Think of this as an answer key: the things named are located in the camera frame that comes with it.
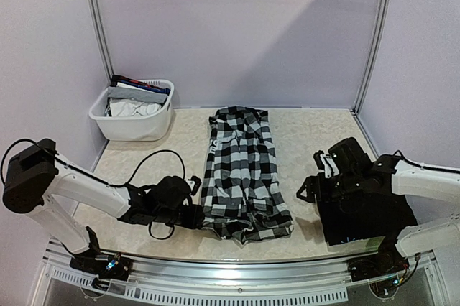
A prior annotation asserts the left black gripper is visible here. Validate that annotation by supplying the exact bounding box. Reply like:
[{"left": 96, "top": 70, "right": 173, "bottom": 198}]
[{"left": 153, "top": 204, "right": 205, "bottom": 230}]

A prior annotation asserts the black white plaid shirt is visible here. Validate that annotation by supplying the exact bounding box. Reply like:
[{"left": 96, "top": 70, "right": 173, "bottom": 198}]
[{"left": 201, "top": 106, "right": 293, "bottom": 245}]

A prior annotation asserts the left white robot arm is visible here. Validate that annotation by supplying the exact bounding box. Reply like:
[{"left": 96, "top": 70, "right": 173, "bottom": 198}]
[{"left": 1, "top": 138, "right": 204, "bottom": 273}]

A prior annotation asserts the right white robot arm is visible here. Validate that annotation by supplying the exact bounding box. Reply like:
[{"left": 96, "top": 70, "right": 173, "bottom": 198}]
[{"left": 296, "top": 137, "right": 459, "bottom": 274}]

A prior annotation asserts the white laundry basket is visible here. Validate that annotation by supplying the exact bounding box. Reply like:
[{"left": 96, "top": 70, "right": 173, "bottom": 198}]
[{"left": 88, "top": 79, "right": 175, "bottom": 142}]

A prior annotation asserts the folded black garment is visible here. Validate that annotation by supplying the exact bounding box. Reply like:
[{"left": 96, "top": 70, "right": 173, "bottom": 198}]
[{"left": 317, "top": 193, "right": 418, "bottom": 246}]

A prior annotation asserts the grey cloth in basket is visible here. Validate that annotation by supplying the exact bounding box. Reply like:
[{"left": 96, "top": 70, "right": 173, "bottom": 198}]
[{"left": 107, "top": 87, "right": 168, "bottom": 105}]

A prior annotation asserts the dark striped cloth in basket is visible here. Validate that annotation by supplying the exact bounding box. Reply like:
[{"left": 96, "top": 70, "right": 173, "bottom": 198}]
[{"left": 111, "top": 75, "right": 170, "bottom": 95}]

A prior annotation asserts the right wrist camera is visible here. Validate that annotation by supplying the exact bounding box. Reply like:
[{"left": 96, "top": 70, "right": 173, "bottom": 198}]
[{"left": 313, "top": 150, "right": 339, "bottom": 179}]

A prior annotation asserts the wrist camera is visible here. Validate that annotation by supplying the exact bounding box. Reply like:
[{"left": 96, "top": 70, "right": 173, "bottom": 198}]
[
  {"left": 187, "top": 175, "right": 202, "bottom": 196},
  {"left": 313, "top": 150, "right": 339, "bottom": 179}
]

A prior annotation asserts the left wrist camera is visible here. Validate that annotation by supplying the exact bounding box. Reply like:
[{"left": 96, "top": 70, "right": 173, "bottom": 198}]
[{"left": 187, "top": 175, "right": 202, "bottom": 196}]

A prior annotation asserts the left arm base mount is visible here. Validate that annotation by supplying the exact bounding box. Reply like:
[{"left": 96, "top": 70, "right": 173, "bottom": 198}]
[{"left": 68, "top": 226, "right": 133, "bottom": 282}]

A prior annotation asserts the aluminium front rail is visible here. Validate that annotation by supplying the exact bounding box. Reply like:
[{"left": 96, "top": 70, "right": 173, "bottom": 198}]
[{"left": 31, "top": 240, "right": 454, "bottom": 305}]

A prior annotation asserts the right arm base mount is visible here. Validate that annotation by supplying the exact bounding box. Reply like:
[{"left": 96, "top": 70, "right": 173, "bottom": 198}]
[{"left": 346, "top": 245, "right": 421, "bottom": 287}]

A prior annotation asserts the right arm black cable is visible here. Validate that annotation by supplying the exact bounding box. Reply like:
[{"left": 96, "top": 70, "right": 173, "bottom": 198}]
[{"left": 391, "top": 150, "right": 460, "bottom": 174}]

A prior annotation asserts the right aluminium corner post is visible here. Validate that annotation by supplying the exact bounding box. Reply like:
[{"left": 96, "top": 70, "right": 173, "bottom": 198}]
[{"left": 352, "top": 0, "right": 389, "bottom": 116}]

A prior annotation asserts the aluminium corner post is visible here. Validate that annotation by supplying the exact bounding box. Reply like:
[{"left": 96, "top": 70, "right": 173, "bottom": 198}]
[
  {"left": 352, "top": 0, "right": 389, "bottom": 116},
  {"left": 88, "top": 0, "right": 114, "bottom": 83}
]

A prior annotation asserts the left aluminium corner post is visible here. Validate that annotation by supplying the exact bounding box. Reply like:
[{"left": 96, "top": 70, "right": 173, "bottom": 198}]
[{"left": 88, "top": 0, "right": 114, "bottom": 83}]

